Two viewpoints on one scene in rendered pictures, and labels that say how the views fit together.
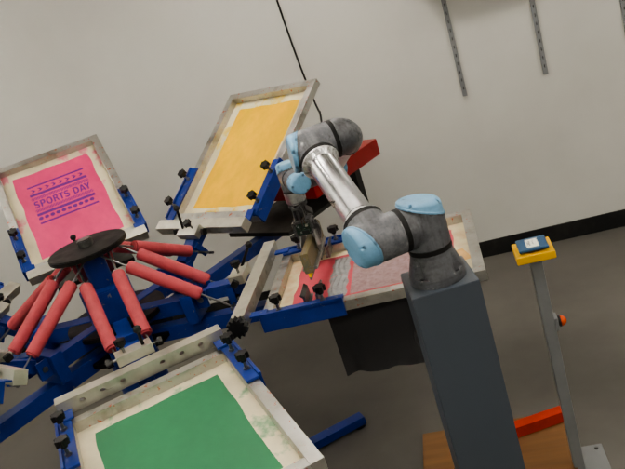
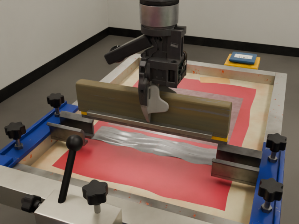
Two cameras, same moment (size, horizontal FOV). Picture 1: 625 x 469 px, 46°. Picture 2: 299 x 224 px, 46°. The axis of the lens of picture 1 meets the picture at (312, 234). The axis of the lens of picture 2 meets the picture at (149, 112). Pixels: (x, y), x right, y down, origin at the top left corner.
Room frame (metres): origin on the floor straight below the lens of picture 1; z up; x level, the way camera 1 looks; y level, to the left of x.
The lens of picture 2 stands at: (2.48, 0.69, 1.48)
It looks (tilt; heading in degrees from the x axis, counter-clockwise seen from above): 29 degrees down; 278
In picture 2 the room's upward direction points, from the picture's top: straight up
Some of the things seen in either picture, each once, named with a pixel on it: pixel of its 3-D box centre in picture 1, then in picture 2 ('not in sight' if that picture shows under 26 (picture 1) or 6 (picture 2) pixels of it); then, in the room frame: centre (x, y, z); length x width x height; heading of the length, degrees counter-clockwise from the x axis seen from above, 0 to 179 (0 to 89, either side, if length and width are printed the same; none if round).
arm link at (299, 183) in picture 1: (300, 180); not in sight; (2.47, -0.02, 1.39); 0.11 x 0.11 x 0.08; 12
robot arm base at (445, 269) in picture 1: (433, 260); not in sight; (1.79, -0.28, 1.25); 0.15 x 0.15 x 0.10
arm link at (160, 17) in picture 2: (296, 196); (159, 14); (2.56, 0.01, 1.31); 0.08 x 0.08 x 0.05
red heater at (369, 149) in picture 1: (313, 169); not in sight; (3.82, -0.11, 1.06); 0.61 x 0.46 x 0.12; 137
